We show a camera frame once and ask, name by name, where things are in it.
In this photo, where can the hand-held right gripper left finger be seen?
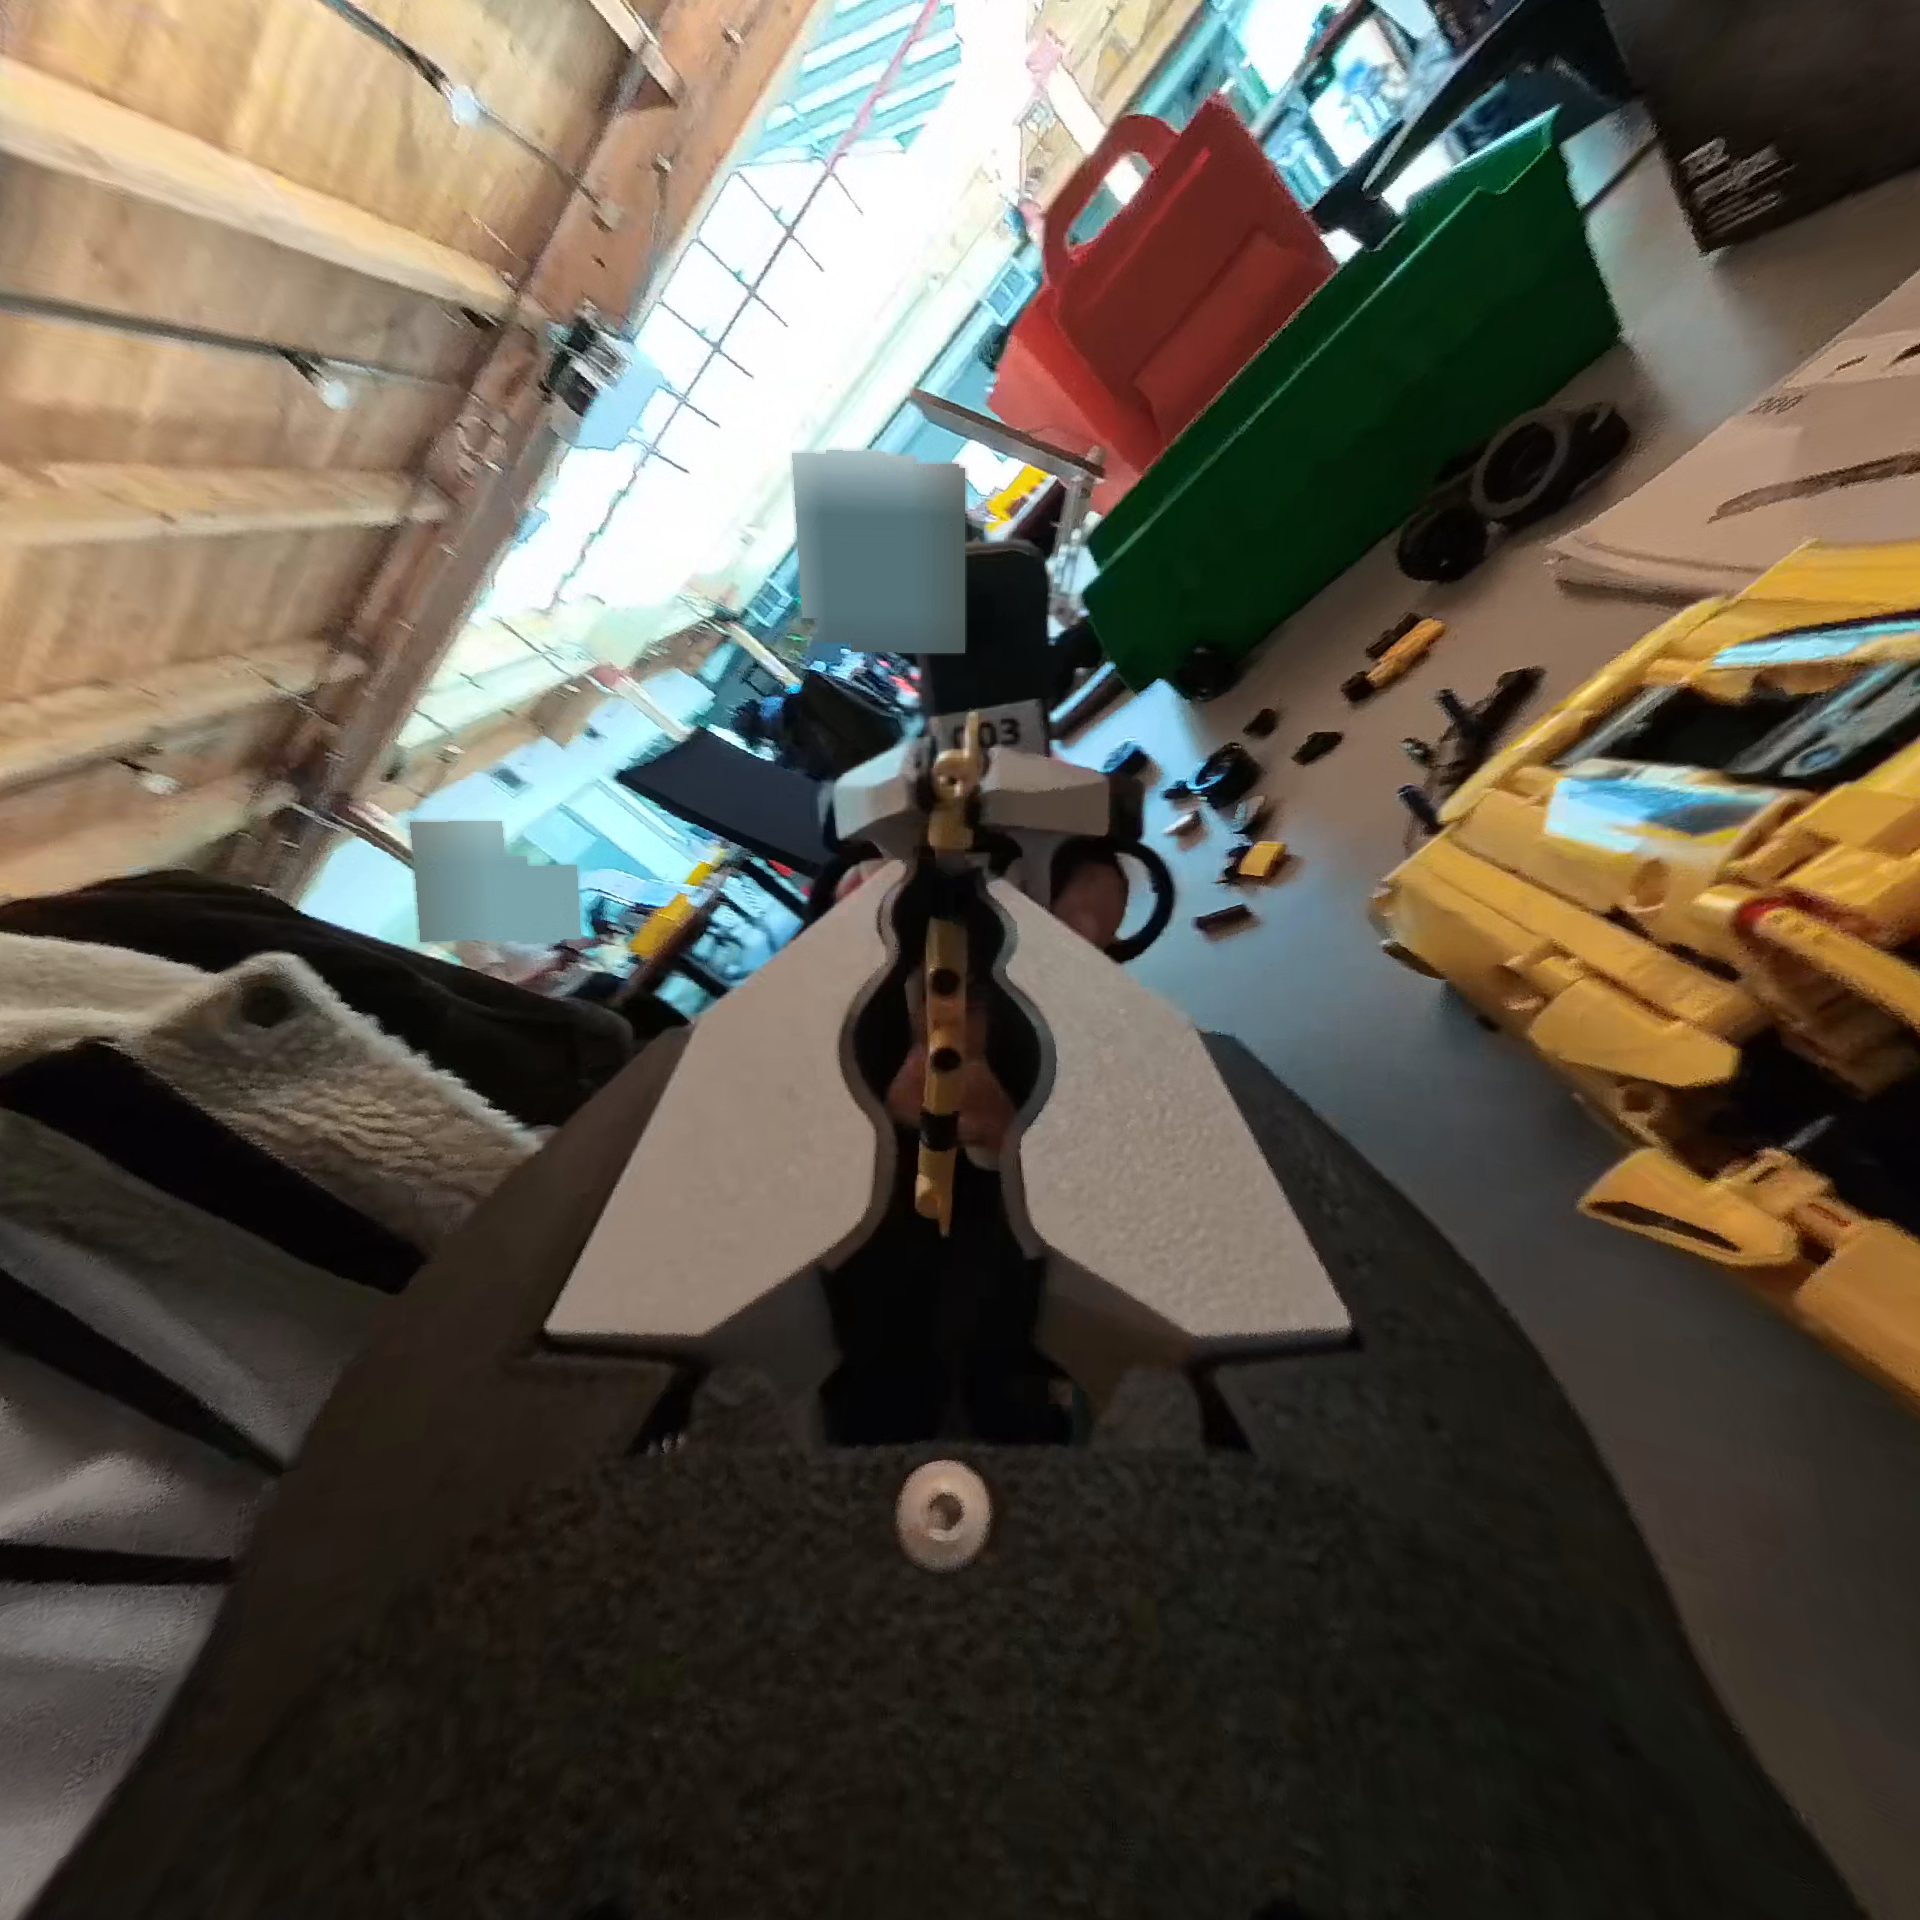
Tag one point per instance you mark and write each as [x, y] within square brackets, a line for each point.
[719, 1198]

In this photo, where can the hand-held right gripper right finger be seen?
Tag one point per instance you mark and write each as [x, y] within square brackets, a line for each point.
[1188, 1198]

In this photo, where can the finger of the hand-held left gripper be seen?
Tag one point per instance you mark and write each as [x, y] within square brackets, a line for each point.
[1050, 792]
[883, 802]

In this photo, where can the yellow and black brick strip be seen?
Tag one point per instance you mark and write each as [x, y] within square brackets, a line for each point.
[944, 972]

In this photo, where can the yellow toy brick car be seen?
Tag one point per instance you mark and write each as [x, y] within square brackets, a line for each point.
[1621, 930]

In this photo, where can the grey desk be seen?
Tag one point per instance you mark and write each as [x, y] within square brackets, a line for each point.
[1316, 1081]

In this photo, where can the person's left hand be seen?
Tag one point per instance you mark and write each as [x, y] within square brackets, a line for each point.
[981, 1118]

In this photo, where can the black fabric chair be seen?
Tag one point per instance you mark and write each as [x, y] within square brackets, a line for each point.
[719, 792]

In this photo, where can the black toy tire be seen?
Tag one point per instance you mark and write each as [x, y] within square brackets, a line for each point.
[1439, 535]
[1523, 469]
[1596, 435]
[1202, 671]

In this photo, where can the green plastic bin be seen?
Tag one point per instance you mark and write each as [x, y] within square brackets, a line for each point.
[1316, 496]

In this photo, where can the scattered small brick parts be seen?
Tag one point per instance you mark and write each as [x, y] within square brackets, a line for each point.
[1404, 649]

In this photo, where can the red lego storage box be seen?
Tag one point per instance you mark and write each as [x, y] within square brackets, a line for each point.
[1202, 300]

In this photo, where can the ceiling mounted device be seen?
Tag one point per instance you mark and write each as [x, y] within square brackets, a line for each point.
[600, 392]

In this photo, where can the ceiling track light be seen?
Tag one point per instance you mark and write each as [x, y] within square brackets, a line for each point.
[328, 389]
[466, 104]

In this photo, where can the large open instruction booklet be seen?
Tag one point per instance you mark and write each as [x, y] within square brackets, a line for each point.
[1695, 513]

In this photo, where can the toy car set box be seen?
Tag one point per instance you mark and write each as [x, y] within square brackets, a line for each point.
[1787, 165]

